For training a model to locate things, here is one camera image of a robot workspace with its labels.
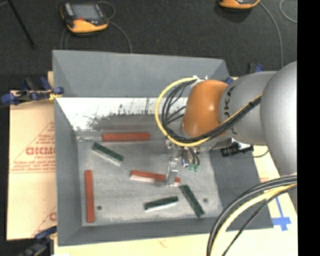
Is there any red-brown block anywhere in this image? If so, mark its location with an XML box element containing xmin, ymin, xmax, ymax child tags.
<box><xmin>129</xmin><ymin>170</ymin><xmax>181</xmax><ymax>187</ymax></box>
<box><xmin>101</xmin><ymin>132</ymin><xmax>152</xmax><ymax>143</ymax></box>
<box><xmin>84</xmin><ymin>169</ymin><xmax>97</xmax><ymax>224</ymax></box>

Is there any grey metal bin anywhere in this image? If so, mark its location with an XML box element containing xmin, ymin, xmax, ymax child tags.
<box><xmin>51</xmin><ymin>49</ymin><xmax>274</xmax><ymax>246</ymax></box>

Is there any black cylinder on white bracket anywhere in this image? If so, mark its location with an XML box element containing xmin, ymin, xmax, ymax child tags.
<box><xmin>219</xmin><ymin>144</ymin><xmax>255</xmax><ymax>158</ymax></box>

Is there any dark green flat block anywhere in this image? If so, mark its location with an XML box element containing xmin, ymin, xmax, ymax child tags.
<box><xmin>90</xmin><ymin>142</ymin><xmax>125</xmax><ymax>167</ymax></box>
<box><xmin>178</xmin><ymin>184</ymin><xmax>206</xmax><ymax>219</ymax></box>
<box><xmin>143</xmin><ymin>195</ymin><xmax>180</xmax><ymax>213</ymax></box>

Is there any brown cardboard board, red print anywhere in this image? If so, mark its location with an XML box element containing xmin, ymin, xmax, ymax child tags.
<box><xmin>6</xmin><ymin>99</ymin><xmax>59</xmax><ymax>241</ymax></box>

